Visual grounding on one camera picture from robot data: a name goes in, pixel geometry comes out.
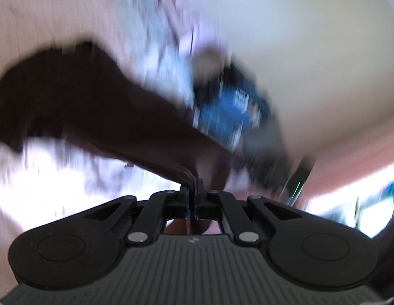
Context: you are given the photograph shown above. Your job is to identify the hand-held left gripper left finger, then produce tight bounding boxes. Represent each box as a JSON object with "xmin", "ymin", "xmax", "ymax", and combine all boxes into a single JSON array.
[{"xmin": 84, "ymin": 184, "xmax": 193, "ymax": 247}]

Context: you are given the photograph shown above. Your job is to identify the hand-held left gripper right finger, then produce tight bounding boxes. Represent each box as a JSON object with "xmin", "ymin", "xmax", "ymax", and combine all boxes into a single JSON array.
[{"xmin": 194, "ymin": 178, "xmax": 309, "ymax": 247}]

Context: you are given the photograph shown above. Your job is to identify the dark brown garment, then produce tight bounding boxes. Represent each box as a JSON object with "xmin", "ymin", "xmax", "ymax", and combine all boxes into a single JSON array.
[{"xmin": 0, "ymin": 40, "xmax": 237, "ymax": 237}]

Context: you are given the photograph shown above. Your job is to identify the white printed blanket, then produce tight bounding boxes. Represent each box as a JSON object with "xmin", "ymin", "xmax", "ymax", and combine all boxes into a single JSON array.
[{"xmin": 0, "ymin": 0, "xmax": 231, "ymax": 239}]

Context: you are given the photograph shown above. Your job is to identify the pink bedsheet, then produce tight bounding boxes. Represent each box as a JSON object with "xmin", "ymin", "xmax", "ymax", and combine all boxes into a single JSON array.
[{"xmin": 0, "ymin": 0, "xmax": 135, "ymax": 83}]

